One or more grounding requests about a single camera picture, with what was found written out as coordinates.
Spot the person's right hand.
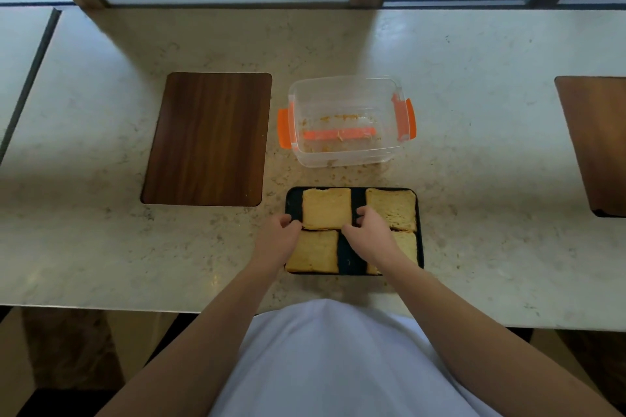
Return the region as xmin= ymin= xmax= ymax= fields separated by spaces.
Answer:
xmin=341 ymin=206 xmax=405 ymax=272

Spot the person's left hand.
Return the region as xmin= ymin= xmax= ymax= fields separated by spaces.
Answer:
xmin=249 ymin=214 xmax=304 ymax=277

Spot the toasted bread slice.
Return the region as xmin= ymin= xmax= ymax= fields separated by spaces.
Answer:
xmin=286 ymin=229 xmax=340 ymax=275
xmin=301 ymin=188 xmax=353 ymax=231
xmin=365 ymin=188 xmax=418 ymax=233
xmin=366 ymin=231 xmax=419 ymax=276

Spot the person's right forearm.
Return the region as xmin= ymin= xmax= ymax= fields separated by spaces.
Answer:
xmin=379 ymin=255 xmax=623 ymax=417

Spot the person's left forearm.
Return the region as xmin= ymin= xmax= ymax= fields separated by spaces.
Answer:
xmin=95 ymin=261 xmax=276 ymax=417

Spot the black rectangular tray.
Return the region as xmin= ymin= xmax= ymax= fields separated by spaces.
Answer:
xmin=285 ymin=186 xmax=425 ymax=277

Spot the dark wooden board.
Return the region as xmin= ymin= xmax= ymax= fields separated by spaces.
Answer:
xmin=554 ymin=76 xmax=626 ymax=218
xmin=140 ymin=72 xmax=273 ymax=208

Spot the clear container with orange clips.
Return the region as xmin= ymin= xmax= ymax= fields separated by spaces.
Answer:
xmin=277 ymin=77 xmax=418 ymax=168

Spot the white shirt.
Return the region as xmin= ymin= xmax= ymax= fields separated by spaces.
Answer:
xmin=208 ymin=298 xmax=504 ymax=417

